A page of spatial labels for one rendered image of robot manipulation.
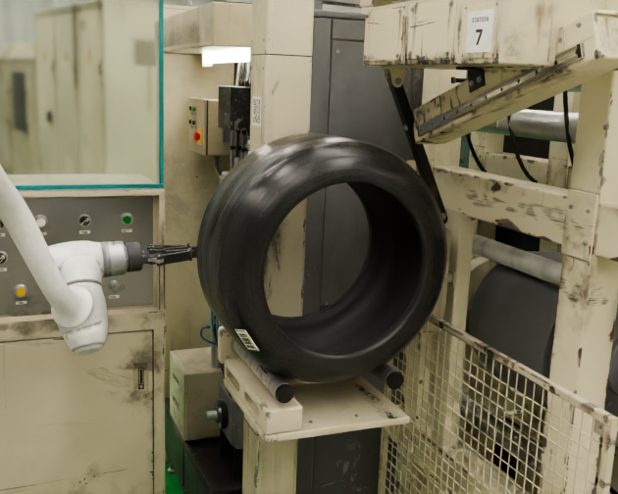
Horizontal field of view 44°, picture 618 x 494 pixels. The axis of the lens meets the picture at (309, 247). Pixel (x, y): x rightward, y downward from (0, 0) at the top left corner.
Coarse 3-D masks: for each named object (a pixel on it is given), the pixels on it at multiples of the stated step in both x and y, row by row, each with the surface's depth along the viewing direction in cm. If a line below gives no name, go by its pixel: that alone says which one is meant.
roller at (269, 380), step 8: (240, 352) 198; (248, 360) 192; (256, 368) 186; (264, 368) 183; (264, 376) 180; (272, 376) 178; (280, 376) 177; (264, 384) 181; (272, 384) 176; (280, 384) 173; (288, 384) 174; (272, 392) 175; (280, 392) 172; (288, 392) 173; (280, 400) 173; (288, 400) 174
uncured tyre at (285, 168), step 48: (288, 144) 174; (336, 144) 169; (240, 192) 167; (288, 192) 164; (384, 192) 201; (432, 192) 181; (240, 240) 163; (384, 240) 206; (432, 240) 179; (240, 288) 164; (384, 288) 206; (432, 288) 182; (288, 336) 201; (336, 336) 203; (384, 336) 181
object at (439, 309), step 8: (448, 232) 216; (448, 240) 216; (448, 248) 217; (448, 256) 217; (448, 264) 218; (440, 296) 219; (440, 304) 220; (440, 312) 220; (424, 328) 219; (432, 328) 220; (440, 328) 221
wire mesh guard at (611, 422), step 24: (456, 336) 191; (408, 360) 216; (456, 360) 193; (504, 360) 173; (552, 384) 158; (408, 408) 218; (600, 408) 147; (384, 432) 232; (408, 432) 218; (432, 432) 206; (384, 456) 233; (552, 456) 160; (384, 480) 235; (408, 480) 220; (528, 480) 168; (552, 480) 160; (600, 480) 146
